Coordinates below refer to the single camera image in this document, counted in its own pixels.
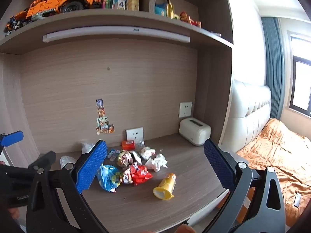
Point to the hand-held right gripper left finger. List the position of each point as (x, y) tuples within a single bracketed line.
[(92, 165)]

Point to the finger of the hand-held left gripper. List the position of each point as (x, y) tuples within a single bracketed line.
[(46, 157), (12, 137)]

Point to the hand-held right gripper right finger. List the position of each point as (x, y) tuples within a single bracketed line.
[(218, 167)]

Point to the blue snack bag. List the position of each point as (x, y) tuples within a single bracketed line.
[(109, 178)]

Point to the colourful snack wrapper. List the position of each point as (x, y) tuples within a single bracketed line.
[(124, 159)]

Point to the red snack wrapper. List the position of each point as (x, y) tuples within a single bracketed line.
[(138, 174)]

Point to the white tissue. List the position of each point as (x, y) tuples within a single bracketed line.
[(156, 163)]

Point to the person's left hand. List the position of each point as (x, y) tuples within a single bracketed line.
[(12, 214)]

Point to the white plastic bag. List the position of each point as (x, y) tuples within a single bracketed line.
[(87, 148), (66, 162)]

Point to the small blue white wrapper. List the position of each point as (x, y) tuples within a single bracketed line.
[(112, 154)]

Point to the small red box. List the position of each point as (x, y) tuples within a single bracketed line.
[(128, 145)]

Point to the picture sticker strip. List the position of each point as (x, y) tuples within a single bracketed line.
[(103, 123)]

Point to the cream toaster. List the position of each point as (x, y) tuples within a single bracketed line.
[(194, 131)]

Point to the white snack wrapper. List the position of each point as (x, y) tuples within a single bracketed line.
[(136, 157)]

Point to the clear plastic wrapper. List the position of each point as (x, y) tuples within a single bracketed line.
[(140, 144)]

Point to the white padded headboard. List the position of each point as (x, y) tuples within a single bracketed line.
[(250, 116)]

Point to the orange blanket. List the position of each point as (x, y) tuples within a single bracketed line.
[(279, 155)]

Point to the grey blue curtain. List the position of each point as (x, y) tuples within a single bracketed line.
[(273, 65)]

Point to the small orange black toy vehicle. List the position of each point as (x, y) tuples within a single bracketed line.
[(17, 21)]

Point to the dark framed window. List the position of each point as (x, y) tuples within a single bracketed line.
[(301, 82)]

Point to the white light bar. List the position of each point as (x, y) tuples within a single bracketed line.
[(114, 32)]

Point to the orange toy brick car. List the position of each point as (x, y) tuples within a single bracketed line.
[(63, 1)]

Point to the wooden shelf unit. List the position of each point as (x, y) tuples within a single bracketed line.
[(121, 19)]

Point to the red toy figure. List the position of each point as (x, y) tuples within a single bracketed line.
[(190, 19)]

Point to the yellow toy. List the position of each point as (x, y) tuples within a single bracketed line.
[(173, 11)]

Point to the blue box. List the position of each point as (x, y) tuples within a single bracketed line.
[(160, 9)]

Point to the white wall outlet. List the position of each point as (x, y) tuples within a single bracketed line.
[(134, 134), (185, 109)]

